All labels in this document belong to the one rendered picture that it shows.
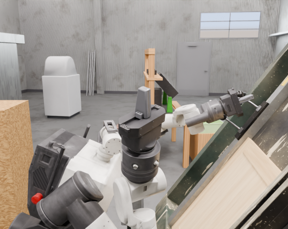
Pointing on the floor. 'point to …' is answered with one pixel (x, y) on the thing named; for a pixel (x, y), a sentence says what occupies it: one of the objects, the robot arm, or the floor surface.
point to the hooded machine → (61, 88)
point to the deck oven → (5, 66)
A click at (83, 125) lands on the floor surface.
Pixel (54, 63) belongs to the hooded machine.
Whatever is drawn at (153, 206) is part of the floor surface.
